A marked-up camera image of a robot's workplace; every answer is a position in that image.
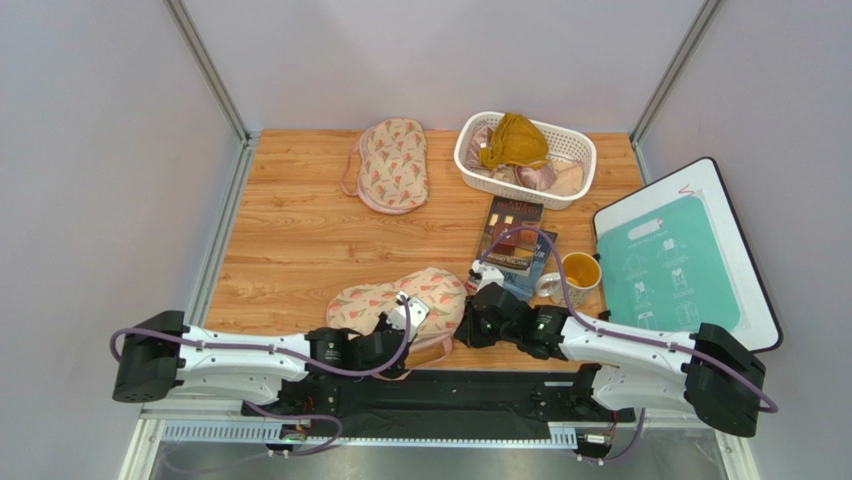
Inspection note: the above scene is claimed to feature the floral mesh laundry bag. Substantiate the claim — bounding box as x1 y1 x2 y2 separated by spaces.
326 267 467 363

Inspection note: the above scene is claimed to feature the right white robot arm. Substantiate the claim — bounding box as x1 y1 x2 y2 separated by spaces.
455 284 777 438

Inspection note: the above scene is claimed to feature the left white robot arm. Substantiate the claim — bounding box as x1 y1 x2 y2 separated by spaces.
110 306 424 405

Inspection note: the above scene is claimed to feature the pink satin bra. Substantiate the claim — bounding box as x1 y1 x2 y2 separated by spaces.
463 125 584 196

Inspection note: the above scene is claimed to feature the mustard yellow bra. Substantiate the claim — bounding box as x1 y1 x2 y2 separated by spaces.
479 112 549 170

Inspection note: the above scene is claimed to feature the blue book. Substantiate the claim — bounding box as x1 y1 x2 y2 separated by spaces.
499 237 551 302

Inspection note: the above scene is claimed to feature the dark brown book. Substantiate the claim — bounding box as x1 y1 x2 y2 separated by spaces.
476 196 544 277

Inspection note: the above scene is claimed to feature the white mug yellow inside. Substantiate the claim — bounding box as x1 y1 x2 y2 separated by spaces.
534 252 602 308

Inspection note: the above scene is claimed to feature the white plastic basket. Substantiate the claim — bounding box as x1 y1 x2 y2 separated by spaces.
454 111 597 210

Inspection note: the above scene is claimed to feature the teal folding board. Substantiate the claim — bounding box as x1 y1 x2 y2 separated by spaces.
598 197 741 332

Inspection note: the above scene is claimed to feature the white tray black rim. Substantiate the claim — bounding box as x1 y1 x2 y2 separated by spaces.
593 157 783 352

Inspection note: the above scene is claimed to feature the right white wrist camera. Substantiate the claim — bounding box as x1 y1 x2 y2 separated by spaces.
465 260 504 295

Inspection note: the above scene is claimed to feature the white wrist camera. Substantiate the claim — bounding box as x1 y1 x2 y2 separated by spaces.
386 291 430 343
465 260 504 295

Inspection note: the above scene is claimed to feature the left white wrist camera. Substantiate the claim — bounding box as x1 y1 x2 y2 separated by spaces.
386 291 430 343

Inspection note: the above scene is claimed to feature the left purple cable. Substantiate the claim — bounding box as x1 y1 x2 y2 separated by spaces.
109 292 414 459

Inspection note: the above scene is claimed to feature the purple cable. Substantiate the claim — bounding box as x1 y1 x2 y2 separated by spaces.
476 226 779 466
109 292 414 459

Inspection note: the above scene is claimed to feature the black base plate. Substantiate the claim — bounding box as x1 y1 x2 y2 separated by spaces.
266 369 636 440

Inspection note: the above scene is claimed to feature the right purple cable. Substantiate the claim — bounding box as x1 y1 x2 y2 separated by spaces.
476 226 779 466

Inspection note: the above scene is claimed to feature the aluminium frame rail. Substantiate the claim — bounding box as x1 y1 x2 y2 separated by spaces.
119 399 760 479

